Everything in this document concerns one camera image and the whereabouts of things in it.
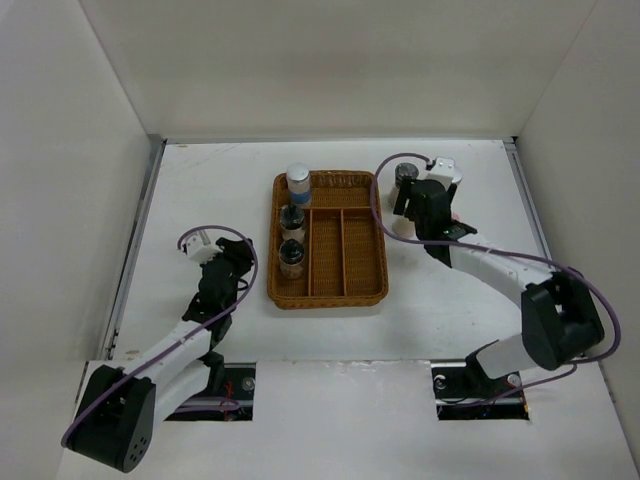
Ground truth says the black-cap white powder bottle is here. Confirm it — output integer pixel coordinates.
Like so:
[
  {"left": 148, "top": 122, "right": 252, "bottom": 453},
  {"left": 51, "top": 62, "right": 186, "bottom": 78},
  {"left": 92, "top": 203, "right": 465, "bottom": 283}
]
[{"left": 388, "top": 162, "right": 420, "bottom": 213}]

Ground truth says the black-lid spice jar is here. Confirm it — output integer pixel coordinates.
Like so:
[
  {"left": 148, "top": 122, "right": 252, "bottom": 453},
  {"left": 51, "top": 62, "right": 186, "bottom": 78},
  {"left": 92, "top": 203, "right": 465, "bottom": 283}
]
[{"left": 278, "top": 239, "right": 305, "bottom": 280}]

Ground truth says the black-cap spice grinder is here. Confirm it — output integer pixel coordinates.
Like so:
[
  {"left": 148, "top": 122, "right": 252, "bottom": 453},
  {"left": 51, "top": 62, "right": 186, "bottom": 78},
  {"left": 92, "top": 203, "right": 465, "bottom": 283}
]
[{"left": 279, "top": 204, "right": 306, "bottom": 243}]

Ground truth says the silver-lid blue-label jar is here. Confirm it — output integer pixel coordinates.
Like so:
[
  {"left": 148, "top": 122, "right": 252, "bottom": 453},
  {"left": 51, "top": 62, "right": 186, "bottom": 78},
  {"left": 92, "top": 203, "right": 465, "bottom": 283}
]
[
  {"left": 448, "top": 166, "right": 463, "bottom": 194},
  {"left": 286, "top": 163, "right": 312, "bottom": 207}
]

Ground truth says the yellow-cap spice bottle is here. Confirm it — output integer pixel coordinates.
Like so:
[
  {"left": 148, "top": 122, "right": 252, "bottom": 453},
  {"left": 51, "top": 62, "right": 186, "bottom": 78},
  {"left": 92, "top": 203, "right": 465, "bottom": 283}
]
[{"left": 392, "top": 217, "right": 415, "bottom": 239}]

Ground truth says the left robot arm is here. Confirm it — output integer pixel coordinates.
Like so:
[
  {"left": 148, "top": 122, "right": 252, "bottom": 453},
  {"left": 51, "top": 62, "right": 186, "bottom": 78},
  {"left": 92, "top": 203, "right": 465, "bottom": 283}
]
[{"left": 61, "top": 231, "right": 258, "bottom": 473}]

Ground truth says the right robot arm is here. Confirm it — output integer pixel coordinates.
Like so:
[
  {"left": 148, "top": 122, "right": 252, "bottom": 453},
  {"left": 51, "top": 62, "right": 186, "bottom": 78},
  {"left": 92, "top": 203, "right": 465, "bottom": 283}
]
[{"left": 394, "top": 179, "right": 605, "bottom": 396}]

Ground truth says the brown wicker divided basket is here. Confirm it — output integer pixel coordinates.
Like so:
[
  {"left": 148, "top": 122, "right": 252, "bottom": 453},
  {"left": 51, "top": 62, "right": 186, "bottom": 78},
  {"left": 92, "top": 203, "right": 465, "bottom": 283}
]
[{"left": 267, "top": 170, "right": 389, "bottom": 310}]

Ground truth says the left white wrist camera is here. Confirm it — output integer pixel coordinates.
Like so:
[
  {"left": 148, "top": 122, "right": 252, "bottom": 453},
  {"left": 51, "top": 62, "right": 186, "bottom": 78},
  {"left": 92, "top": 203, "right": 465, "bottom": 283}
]
[{"left": 181, "top": 230, "right": 220, "bottom": 265}]

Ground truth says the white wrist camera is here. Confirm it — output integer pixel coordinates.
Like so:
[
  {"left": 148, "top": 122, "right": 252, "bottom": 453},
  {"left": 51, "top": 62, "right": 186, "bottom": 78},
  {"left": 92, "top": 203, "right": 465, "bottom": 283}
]
[
  {"left": 181, "top": 230, "right": 220, "bottom": 265},
  {"left": 426, "top": 157, "right": 456, "bottom": 189}
]

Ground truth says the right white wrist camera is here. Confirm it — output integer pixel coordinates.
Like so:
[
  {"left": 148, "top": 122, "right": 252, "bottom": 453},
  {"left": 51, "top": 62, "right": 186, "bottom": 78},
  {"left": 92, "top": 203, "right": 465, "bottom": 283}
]
[{"left": 426, "top": 157, "right": 456, "bottom": 189}]

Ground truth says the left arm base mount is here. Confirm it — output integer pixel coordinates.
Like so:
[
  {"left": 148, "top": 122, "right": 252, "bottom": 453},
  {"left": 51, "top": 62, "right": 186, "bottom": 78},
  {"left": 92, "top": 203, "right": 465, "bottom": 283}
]
[{"left": 154, "top": 351, "right": 256, "bottom": 424}]

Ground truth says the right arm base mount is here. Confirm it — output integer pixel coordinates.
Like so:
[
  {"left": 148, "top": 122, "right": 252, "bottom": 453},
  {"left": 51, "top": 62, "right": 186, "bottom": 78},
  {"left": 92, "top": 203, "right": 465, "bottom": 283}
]
[{"left": 431, "top": 359, "right": 529, "bottom": 421}]

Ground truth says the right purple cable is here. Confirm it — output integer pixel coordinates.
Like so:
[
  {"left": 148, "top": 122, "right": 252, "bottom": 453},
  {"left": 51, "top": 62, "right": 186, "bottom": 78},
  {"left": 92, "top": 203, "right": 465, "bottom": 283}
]
[{"left": 371, "top": 152, "right": 623, "bottom": 409}]

